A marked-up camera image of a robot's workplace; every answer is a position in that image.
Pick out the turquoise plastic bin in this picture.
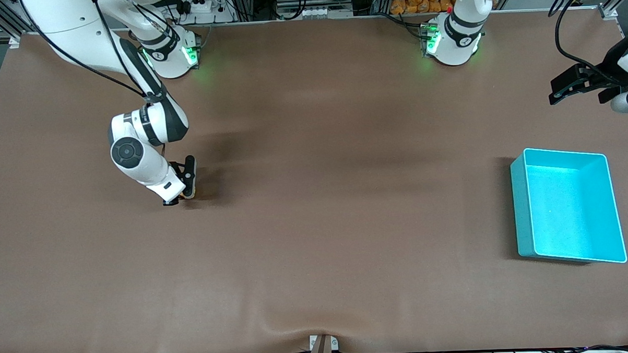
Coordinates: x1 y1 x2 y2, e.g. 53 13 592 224
509 144 628 268

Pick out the brown table mat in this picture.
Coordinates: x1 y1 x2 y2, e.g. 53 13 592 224
0 6 628 353

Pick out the white power strip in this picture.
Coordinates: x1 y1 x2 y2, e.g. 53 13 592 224
180 0 228 20

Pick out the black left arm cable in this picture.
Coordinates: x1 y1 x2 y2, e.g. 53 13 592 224
547 0 619 83

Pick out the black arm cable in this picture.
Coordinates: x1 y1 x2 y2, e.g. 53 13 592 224
547 0 619 83
18 0 152 103

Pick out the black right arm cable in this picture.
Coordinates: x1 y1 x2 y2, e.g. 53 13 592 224
18 0 152 103

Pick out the metal table clamp bracket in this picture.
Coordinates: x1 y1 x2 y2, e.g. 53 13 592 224
308 334 340 353

